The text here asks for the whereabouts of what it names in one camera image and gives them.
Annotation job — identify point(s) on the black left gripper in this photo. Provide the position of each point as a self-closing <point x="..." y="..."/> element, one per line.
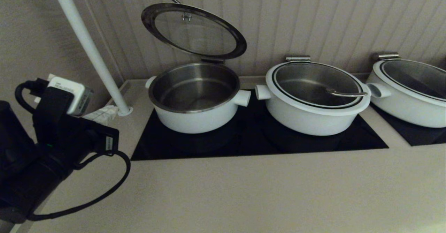
<point x="76" y="135"/>

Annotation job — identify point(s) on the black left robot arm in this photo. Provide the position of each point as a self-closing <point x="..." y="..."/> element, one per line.
<point x="21" y="177"/>

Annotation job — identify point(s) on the white round cooking pot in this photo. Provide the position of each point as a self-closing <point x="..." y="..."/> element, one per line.
<point x="306" y="125"/>
<point x="195" y="121"/>
<point x="411" y="114"/>

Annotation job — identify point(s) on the white support pole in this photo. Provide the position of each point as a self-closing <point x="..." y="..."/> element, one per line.
<point x="89" y="44"/>

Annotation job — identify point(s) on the wide black glass cooktop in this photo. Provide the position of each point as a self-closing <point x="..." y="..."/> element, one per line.
<point x="244" y="145"/>

